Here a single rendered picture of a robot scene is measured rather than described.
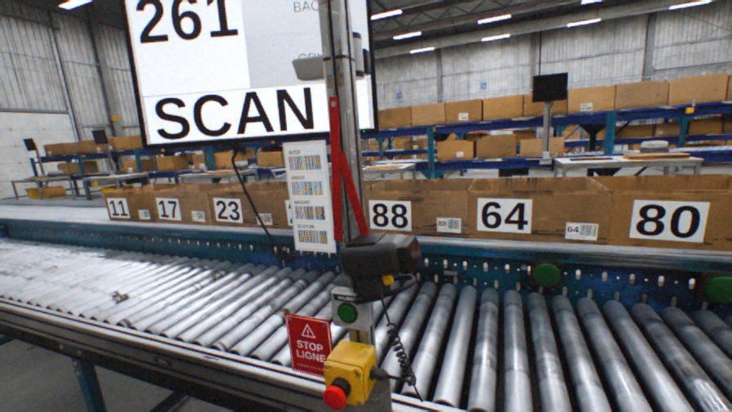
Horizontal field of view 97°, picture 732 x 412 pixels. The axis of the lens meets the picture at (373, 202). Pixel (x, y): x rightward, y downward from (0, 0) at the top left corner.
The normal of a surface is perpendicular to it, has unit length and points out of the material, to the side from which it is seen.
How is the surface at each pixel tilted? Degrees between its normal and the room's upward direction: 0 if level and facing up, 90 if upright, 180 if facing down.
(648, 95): 90
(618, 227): 90
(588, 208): 90
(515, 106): 90
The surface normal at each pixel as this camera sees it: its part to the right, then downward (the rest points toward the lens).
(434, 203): -0.36, 0.22
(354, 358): -0.07, -0.98
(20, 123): 0.93, 0.01
